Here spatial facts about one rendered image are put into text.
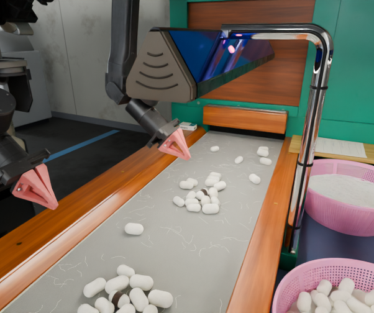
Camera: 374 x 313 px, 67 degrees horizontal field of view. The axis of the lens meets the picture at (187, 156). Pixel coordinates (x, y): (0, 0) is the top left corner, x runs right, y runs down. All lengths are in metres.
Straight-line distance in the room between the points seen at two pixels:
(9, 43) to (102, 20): 1.15
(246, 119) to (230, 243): 0.57
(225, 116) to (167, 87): 0.77
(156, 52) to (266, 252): 0.37
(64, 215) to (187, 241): 0.26
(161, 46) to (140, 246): 0.38
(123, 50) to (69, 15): 3.35
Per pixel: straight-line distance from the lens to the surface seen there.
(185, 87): 0.30
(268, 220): 0.60
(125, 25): 0.73
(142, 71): 0.32
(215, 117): 1.07
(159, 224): 0.62
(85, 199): 0.69
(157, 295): 0.46
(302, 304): 0.50
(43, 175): 0.57
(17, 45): 4.17
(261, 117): 1.03
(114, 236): 0.60
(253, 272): 0.49
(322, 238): 0.75
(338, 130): 1.09
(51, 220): 0.64
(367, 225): 0.77
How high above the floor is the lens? 1.11
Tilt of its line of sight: 23 degrees down
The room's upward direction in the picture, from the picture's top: straight up
